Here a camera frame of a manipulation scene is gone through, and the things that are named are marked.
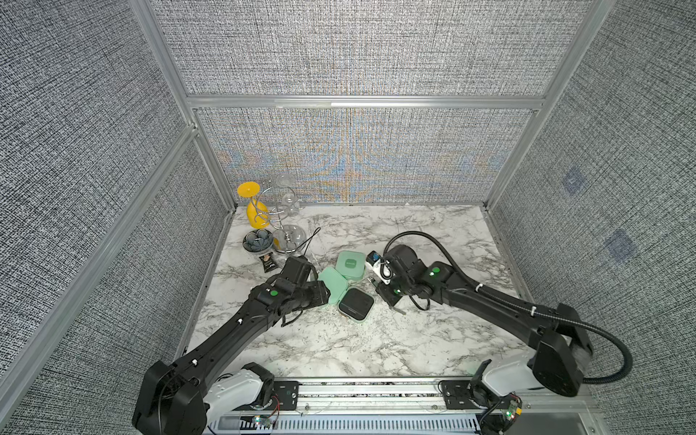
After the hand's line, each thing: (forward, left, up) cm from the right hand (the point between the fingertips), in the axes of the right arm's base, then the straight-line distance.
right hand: (378, 281), depth 81 cm
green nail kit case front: (+6, +13, -12) cm, 19 cm away
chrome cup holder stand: (+29, +35, +2) cm, 45 cm away
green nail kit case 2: (-2, +7, -13) cm, 15 cm away
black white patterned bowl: (+25, +44, -13) cm, 52 cm away
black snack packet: (+14, +39, -13) cm, 43 cm away
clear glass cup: (+35, +31, +2) cm, 47 cm away
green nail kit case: (+13, +8, -12) cm, 19 cm away
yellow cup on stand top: (+29, +42, +10) cm, 52 cm away
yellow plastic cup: (+24, +40, +3) cm, 47 cm away
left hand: (-3, +15, -2) cm, 15 cm away
